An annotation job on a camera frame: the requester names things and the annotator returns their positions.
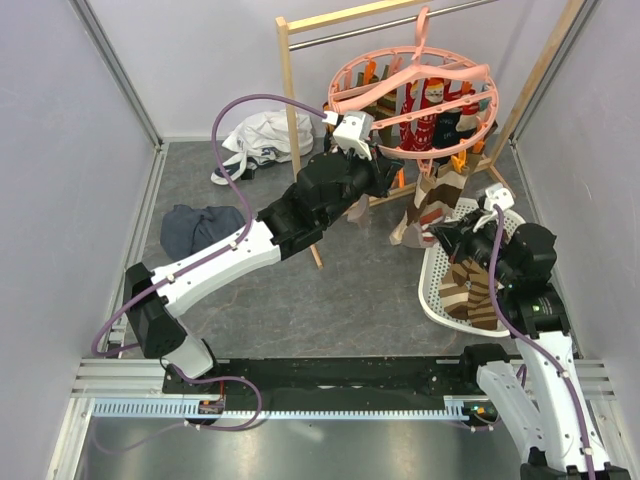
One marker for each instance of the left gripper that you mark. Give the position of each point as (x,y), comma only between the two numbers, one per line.
(382,170)

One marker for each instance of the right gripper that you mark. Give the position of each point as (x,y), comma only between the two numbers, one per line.
(456,236)

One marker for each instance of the pink round clip hanger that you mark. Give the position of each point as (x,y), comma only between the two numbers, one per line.
(442,103)

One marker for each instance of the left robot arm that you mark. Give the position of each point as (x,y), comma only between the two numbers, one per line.
(328,186)

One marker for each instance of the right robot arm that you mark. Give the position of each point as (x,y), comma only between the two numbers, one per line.
(552,428)

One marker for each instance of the red white striped sock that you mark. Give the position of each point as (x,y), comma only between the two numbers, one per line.
(359,214)

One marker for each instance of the brown striped sock in basket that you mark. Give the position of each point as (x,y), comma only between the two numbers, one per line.
(464,295)

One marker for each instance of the red christmas sock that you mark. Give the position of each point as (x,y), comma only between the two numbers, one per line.
(417,135)

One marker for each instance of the white laundry basket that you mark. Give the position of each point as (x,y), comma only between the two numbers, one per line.
(434,266)

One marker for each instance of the navy hanging sock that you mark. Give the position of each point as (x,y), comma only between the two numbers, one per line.
(452,126)

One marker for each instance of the white cloth bag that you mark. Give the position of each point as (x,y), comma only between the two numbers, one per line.
(260,141)

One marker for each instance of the blue grey cloth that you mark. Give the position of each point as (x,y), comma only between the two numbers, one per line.
(186,231)

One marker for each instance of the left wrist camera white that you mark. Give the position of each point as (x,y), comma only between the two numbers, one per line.
(351,131)

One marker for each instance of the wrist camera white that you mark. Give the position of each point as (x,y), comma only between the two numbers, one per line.
(351,131)
(496,195)

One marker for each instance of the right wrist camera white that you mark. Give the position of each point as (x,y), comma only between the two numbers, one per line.
(496,195)

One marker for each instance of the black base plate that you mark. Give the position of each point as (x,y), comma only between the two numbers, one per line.
(344,384)

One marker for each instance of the white cable duct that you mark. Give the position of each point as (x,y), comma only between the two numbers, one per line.
(448,408)

